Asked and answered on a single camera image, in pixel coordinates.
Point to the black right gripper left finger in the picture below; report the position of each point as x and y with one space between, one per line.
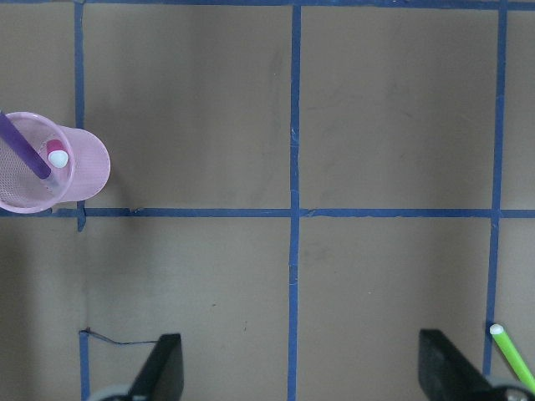
162 375

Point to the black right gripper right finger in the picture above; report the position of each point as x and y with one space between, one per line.
444 373

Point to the green pen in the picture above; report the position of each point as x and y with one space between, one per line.
512 356

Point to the pink pen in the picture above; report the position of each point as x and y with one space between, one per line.
57 154

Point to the purple pen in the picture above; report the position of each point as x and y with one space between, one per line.
29 156

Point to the pink mesh cup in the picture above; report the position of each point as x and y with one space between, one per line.
85 175

